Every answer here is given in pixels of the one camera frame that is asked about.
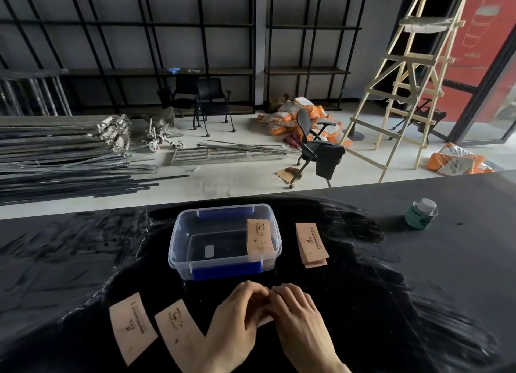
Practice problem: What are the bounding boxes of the green can silver lid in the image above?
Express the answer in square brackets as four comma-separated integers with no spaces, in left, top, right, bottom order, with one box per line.
[405,198,439,230]

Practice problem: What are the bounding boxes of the metal grid panel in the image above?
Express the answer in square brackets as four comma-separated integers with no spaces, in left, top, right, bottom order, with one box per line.
[171,146,288,166]

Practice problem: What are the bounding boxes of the person's right forearm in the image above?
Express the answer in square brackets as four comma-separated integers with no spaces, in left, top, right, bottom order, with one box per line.
[316,361,352,373]

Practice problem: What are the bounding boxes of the red poster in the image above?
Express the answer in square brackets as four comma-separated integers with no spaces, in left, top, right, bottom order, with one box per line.
[427,0,516,122]

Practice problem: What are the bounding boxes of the person's left forearm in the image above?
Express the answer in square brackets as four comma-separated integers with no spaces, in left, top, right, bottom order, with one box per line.
[203,361,244,373]

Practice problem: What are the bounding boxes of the brown cardboard scrap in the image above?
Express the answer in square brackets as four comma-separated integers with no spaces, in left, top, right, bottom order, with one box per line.
[275,166,303,185]

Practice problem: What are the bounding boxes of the pile of black metal rods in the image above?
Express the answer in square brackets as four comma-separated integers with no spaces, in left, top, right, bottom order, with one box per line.
[0,114,190,206]

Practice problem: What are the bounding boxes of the clear plastic box blue latches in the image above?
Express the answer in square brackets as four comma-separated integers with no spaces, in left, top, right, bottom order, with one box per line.
[168,204,282,282]

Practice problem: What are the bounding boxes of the wooden stepladder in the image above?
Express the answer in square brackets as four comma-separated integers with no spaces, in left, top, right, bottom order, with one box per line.
[341,0,477,183]

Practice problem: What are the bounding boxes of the person's right hand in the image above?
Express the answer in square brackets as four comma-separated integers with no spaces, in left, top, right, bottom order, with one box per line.
[268,283,348,368]

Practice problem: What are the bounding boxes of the pile of orange bags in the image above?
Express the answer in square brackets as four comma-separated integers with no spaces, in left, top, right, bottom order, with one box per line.
[256,96,354,148]

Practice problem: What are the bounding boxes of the black framed glass door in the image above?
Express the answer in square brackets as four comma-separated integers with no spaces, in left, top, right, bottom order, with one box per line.
[447,24,516,148]

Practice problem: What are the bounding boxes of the cluster of caster wheels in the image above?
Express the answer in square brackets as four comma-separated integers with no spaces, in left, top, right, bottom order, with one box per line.
[140,116,185,152]

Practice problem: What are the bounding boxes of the black folded cart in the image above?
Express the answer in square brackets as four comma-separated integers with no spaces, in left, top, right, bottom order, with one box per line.
[389,98,447,146]

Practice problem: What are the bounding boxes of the black office chair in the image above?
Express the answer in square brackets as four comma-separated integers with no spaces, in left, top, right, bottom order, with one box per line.
[193,77,237,138]
[157,74,200,130]
[289,108,346,189]

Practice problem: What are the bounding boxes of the white cloth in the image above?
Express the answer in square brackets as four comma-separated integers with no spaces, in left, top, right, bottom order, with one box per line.
[399,15,455,34]

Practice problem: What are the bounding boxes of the orange sack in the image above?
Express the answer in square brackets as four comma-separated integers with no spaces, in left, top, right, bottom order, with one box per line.
[426,142,496,176]

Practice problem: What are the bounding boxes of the narrow black metal shelf frame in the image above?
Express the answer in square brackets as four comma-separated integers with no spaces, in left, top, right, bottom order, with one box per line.
[264,0,371,112]

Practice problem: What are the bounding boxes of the wide black metal shelf frame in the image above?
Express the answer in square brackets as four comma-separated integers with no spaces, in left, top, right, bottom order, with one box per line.
[0,0,257,116]

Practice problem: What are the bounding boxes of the person's left hand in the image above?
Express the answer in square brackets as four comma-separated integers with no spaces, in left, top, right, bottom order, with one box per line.
[205,281,275,368]

